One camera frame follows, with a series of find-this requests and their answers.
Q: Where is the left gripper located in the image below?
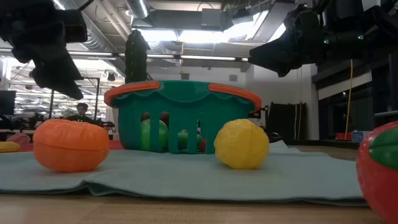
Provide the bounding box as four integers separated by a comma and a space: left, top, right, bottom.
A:
12, 27, 84, 100

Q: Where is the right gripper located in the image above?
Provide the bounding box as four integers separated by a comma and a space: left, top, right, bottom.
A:
248, 7, 398, 78

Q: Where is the orange toy fruit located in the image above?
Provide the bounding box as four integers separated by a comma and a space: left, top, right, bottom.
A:
32, 119, 111, 174

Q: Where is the pink toy fruit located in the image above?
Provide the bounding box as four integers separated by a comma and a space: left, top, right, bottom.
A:
6, 133, 34, 146

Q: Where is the yellow toy banana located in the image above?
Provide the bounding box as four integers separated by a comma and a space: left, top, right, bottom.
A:
0, 141, 21, 154

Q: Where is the yellow bumpy toy fruit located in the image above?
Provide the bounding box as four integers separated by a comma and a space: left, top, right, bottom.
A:
213, 118, 271, 170

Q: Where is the green toy pear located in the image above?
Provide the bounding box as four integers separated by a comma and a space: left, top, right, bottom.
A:
139, 119, 171, 152

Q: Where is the large red toy strawberry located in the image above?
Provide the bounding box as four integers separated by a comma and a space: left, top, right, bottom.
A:
356, 121, 398, 224

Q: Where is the teal plastic toy basket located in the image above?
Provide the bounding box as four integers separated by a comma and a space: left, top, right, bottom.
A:
110, 80, 257, 155

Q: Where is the person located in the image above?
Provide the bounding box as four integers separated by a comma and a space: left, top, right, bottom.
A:
64, 102, 94, 123

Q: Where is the black monitor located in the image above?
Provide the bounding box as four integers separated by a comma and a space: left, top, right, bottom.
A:
0, 90, 17, 116

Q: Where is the green cactus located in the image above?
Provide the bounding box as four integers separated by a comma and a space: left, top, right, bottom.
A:
124, 29, 149, 84

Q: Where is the long ceiling light strip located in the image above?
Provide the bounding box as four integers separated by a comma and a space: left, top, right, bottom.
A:
0, 48, 251, 63

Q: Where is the grey ceiling vent box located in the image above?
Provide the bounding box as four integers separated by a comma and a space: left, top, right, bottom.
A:
201, 8, 223, 27

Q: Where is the red plastic bin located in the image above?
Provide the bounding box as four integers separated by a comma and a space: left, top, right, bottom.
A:
335, 131, 353, 141

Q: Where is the blue and white box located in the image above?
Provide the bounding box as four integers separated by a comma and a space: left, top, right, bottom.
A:
351, 130, 373, 143

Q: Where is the light teal cloth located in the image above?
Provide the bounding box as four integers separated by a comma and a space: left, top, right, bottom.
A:
0, 139, 368, 207

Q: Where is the black metal frame stand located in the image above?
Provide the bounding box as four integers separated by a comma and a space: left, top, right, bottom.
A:
49, 77, 101, 121

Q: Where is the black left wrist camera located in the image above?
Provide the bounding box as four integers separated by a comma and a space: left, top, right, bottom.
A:
63, 11, 88, 43

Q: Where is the silver round ceiling duct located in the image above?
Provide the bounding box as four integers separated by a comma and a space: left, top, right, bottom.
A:
126, 0, 150, 19
51, 0, 128, 77

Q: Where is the orange basket handle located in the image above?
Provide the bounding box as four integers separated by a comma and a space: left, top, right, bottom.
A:
104, 80, 162, 107
208, 83, 262, 113

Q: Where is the yellow hanging cable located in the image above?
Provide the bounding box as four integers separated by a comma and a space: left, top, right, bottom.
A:
344, 58, 354, 141

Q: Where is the black aluminium table frame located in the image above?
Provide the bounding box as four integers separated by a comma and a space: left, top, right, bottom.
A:
287, 139, 361, 150

